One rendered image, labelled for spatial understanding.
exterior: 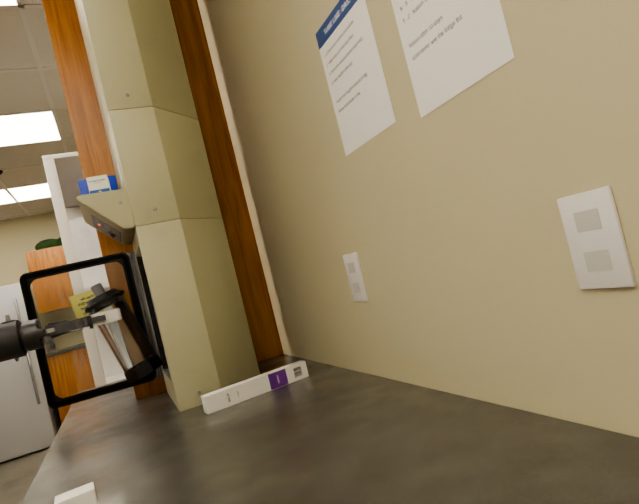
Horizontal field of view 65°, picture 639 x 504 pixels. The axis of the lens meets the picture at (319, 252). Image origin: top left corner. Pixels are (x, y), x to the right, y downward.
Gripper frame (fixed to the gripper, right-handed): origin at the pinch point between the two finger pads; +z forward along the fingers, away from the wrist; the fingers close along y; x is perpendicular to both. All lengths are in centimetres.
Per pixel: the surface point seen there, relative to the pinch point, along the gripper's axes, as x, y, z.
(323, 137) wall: -29, -41, 53
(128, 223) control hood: -21.2, -13.7, 8.8
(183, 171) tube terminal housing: -33.2, -9.2, 25.6
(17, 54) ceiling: -143, 140, -17
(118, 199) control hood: -27.5, -13.7, 7.8
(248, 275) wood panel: -2, 23, 45
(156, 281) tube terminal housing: -5.6, -13.7, 12.1
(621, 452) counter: 27, -105, 47
